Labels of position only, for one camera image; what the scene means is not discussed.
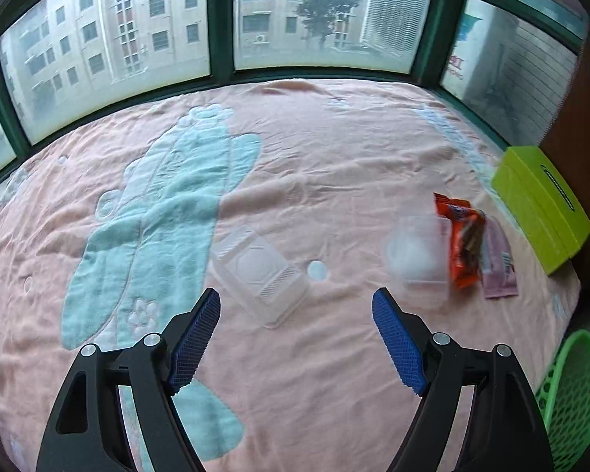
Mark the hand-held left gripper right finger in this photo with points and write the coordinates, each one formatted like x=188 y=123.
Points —
x=398 y=344

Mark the pink printed blanket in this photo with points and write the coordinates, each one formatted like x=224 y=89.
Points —
x=324 y=182

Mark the green plastic mesh basket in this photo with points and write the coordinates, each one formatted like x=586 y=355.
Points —
x=570 y=403

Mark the pink snack packet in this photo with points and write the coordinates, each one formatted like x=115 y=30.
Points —
x=499 y=275

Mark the orange snack packet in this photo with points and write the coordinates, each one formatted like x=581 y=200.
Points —
x=464 y=265

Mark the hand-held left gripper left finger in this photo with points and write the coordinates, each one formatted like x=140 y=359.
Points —
x=196 y=339

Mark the brown wooden cabinet panel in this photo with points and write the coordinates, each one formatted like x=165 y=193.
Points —
x=585 y=132

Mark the small clear plastic tray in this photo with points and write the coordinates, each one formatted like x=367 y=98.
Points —
x=255 y=265

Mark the green window frame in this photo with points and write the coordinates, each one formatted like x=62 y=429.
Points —
x=221 y=19

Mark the green cardboard box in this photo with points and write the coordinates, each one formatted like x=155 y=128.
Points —
x=536 y=196

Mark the large clear plastic container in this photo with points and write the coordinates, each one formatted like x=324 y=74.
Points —
x=418 y=255

